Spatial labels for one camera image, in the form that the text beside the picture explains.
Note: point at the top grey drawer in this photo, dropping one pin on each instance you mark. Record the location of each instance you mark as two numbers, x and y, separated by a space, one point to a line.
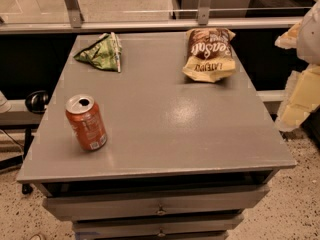
153 203

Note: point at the red coke can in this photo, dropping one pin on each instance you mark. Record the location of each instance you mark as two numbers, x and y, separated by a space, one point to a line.
83 114

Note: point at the green chip bag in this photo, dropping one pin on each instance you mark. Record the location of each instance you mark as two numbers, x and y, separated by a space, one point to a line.
103 54

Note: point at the metal railing frame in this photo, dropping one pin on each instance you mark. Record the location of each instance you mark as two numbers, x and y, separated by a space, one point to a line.
89 16

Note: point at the black round object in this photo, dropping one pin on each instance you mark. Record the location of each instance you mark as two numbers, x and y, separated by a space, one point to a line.
37 102

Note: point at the grey drawer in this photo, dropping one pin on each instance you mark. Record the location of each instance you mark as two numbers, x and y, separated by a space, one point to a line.
153 203
158 227

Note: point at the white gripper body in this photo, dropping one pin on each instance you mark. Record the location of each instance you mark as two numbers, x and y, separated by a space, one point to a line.
310 37

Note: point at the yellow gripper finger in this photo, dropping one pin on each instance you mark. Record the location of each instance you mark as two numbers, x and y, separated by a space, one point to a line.
301 98
288 40

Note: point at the brown chip bag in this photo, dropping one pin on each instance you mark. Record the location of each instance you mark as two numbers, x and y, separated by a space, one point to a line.
209 54

